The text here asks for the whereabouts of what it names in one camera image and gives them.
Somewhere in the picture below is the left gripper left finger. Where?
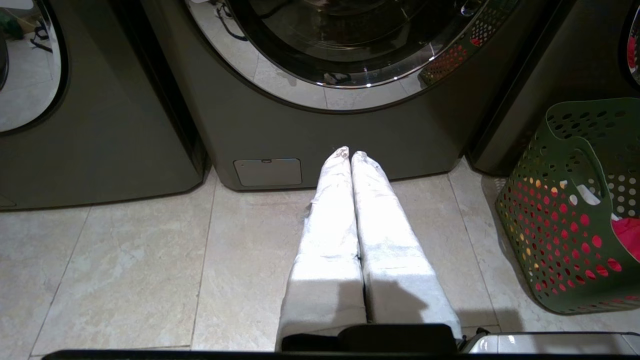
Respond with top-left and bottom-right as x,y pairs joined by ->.
275,146 -> 368,352

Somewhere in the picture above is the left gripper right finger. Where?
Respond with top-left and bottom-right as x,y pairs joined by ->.
351,151 -> 463,342

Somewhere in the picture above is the grey washer filter flap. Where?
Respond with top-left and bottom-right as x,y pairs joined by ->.
233,158 -> 304,188

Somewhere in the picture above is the round glass washer door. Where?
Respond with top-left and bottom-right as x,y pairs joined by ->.
186,0 -> 521,112
0,0 -> 69,135
619,4 -> 640,91

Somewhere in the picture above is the green perforated laundry basket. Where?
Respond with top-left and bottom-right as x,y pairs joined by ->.
495,98 -> 640,316

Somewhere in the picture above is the dark grey washing machine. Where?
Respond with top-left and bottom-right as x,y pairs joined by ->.
140,0 -> 576,192
0,0 -> 208,212
468,0 -> 640,177

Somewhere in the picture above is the white garment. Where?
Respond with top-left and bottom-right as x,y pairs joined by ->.
560,179 -> 622,222

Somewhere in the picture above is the red garment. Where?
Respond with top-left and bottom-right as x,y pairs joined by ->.
611,217 -> 640,263

